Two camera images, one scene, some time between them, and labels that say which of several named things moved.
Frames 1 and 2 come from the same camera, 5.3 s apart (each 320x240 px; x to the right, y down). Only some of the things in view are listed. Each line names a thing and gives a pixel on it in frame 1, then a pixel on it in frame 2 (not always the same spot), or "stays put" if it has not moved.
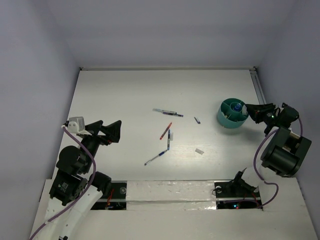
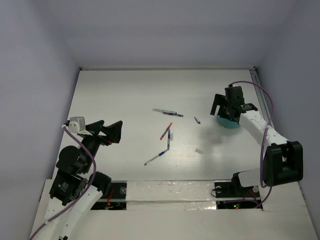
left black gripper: (113, 131) stays put
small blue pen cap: (198, 122) stays put
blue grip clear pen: (156, 157) stays put
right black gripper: (253, 109) → (219, 100)
